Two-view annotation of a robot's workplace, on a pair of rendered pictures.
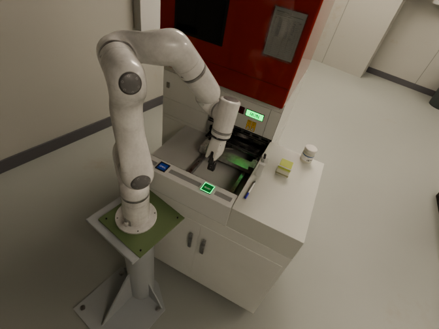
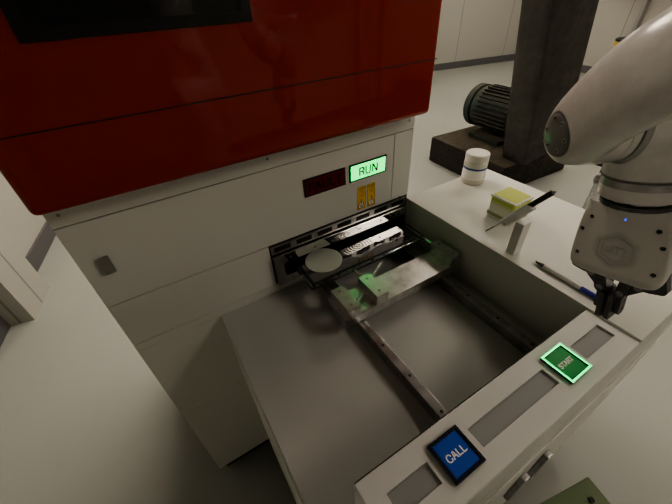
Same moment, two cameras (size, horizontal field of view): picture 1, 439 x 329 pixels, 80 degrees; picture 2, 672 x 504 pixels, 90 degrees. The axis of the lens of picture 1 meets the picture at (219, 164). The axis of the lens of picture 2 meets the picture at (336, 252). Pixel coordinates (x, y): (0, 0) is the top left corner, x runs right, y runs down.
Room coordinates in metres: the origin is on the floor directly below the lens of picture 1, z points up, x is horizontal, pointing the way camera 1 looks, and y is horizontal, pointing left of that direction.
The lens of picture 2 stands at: (0.92, 0.52, 1.48)
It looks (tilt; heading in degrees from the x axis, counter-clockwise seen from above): 39 degrees down; 313
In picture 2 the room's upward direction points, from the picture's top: 3 degrees counter-clockwise
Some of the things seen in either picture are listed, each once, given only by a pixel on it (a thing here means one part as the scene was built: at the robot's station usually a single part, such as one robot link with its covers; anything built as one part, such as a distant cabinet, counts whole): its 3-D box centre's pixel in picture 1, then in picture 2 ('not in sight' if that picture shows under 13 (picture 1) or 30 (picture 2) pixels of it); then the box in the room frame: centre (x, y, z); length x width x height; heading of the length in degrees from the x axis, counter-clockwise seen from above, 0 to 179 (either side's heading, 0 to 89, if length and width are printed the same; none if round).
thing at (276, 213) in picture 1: (279, 191); (529, 248); (1.02, -0.36, 0.89); 0.62 x 0.35 x 0.14; 163
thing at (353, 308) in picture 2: (206, 144); (345, 301); (1.29, 0.11, 0.89); 0.08 x 0.03 x 0.03; 163
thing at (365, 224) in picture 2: (235, 137); (345, 242); (1.43, -0.07, 0.89); 0.44 x 0.02 x 0.10; 73
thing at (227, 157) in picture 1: (227, 158); (396, 284); (1.24, -0.04, 0.87); 0.36 x 0.08 x 0.03; 73
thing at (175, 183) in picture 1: (184, 187); (505, 424); (0.90, 0.15, 0.89); 0.55 x 0.09 x 0.14; 73
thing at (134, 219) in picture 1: (135, 205); not in sight; (0.70, 0.33, 0.92); 0.19 x 0.19 x 0.18
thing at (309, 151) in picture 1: (308, 154); (475, 167); (1.26, -0.50, 1.01); 0.07 x 0.07 x 0.10
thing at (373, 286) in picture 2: not in sight; (372, 288); (1.26, 0.03, 0.89); 0.08 x 0.03 x 0.03; 163
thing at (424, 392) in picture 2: (201, 159); (371, 335); (1.21, 0.11, 0.84); 0.50 x 0.02 x 0.03; 163
